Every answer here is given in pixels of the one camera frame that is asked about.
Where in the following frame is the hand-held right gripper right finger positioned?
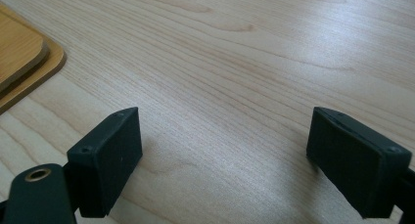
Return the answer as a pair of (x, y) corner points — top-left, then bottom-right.
(305, 106), (413, 219)

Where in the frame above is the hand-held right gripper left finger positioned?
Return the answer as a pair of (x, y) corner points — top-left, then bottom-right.
(67, 107), (144, 218)

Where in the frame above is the wooden coaster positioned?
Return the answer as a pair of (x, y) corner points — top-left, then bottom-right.
(0, 2), (68, 115)
(0, 12), (51, 93)

